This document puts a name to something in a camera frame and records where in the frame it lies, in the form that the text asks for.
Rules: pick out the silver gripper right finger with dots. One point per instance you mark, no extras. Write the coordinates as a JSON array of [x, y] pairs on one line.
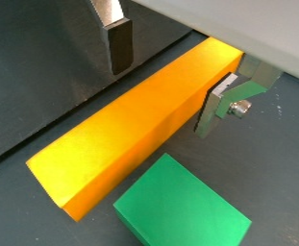
[[227, 97]]

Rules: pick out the green zigzag block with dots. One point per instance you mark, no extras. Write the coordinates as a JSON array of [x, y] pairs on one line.
[[169, 209]]

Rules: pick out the long yellow block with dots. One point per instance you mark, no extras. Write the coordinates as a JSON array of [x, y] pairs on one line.
[[83, 165]]

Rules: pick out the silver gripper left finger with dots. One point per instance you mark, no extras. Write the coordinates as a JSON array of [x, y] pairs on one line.
[[116, 33]]

